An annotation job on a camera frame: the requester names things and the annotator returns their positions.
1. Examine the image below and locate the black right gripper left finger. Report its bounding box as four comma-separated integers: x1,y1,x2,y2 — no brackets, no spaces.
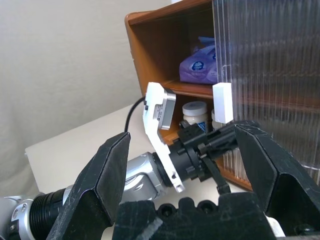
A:
46,131,132,240

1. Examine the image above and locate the white door handle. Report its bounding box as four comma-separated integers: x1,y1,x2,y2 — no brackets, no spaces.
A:
212,82,235,124

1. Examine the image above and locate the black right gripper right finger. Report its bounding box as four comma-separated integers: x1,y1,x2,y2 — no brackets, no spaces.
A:
234,124,320,236

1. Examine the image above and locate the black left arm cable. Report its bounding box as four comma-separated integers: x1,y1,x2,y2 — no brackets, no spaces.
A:
124,97,147,133

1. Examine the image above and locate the white lidded bottle blue label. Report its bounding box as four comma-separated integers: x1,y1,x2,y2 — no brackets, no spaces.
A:
181,101,209,133

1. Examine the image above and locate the clear ribbed sliding door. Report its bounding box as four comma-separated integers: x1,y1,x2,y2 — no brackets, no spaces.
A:
211,0,320,182

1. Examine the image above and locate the purple tissue pack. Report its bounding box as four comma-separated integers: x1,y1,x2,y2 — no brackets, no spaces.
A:
179,36,220,85

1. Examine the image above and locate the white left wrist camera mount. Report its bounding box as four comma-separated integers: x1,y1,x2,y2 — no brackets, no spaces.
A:
141,81,186,193

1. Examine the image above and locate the brown wooden cabinet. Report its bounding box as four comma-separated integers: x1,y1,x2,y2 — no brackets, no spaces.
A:
124,0,253,191

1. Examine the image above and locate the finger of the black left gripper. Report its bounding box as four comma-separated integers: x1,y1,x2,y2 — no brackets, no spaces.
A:
203,124,240,156
198,149,232,195

